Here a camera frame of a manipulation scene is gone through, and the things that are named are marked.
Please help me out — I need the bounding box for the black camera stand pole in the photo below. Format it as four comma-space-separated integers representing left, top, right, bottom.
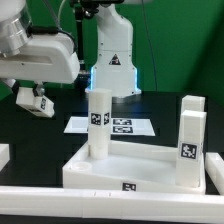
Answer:
69, 0, 99, 91

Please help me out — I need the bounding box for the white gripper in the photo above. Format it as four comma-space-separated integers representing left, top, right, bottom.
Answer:
0, 33, 80, 97

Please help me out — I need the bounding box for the white front rail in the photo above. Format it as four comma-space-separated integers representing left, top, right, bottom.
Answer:
0, 186, 224, 224

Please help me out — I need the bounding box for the white sheet with markers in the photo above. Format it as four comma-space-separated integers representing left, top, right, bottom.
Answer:
64, 116, 155, 136

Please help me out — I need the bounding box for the white desk tabletop tray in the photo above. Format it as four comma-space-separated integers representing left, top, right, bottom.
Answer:
62, 140, 206, 194

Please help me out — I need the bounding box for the white left side block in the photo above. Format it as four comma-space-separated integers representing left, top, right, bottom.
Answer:
0, 144, 10, 171

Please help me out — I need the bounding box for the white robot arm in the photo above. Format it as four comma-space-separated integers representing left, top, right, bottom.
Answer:
0, 0, 141, 99

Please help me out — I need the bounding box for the black cable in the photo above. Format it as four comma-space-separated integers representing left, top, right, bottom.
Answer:
76, 71, 92, 88

